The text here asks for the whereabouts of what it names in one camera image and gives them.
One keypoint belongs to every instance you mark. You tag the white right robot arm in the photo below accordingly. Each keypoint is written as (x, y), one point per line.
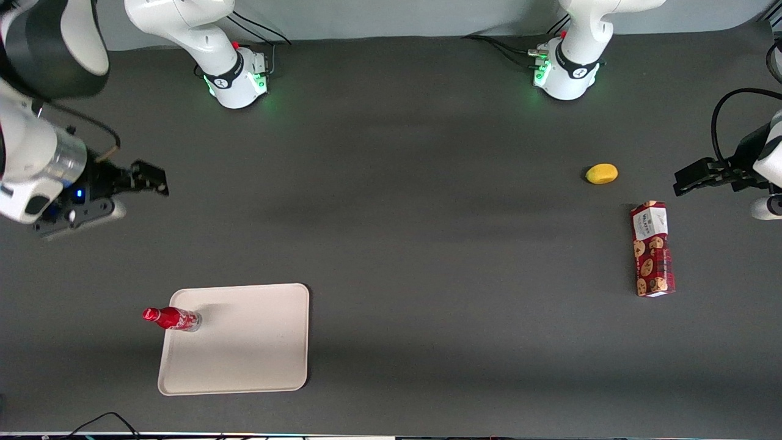
(208, 36)

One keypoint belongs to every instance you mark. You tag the beige plastic tray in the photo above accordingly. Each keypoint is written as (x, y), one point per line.
(244, 342)

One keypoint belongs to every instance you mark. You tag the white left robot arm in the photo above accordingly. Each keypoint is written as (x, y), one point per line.
(577, 43)

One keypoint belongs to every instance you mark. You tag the red tartan cookie box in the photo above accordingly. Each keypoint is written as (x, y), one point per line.
(652, 250)

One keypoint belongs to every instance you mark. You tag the red coke bottle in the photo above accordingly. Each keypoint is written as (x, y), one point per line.
(174, 318)

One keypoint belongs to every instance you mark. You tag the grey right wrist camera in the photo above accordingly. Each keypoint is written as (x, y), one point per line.
(91, 215)

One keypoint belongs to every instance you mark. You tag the yellow lemon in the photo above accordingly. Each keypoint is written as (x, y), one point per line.
(602, 173)

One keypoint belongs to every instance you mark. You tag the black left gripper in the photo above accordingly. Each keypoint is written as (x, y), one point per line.
(738, 165)

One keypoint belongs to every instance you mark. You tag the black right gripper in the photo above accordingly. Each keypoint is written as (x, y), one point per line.
(101, 178)

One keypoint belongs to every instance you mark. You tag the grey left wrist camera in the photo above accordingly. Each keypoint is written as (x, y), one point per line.
(767, 208)

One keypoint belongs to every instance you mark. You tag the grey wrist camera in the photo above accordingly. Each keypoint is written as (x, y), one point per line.
(767, 208)
(91, 215)

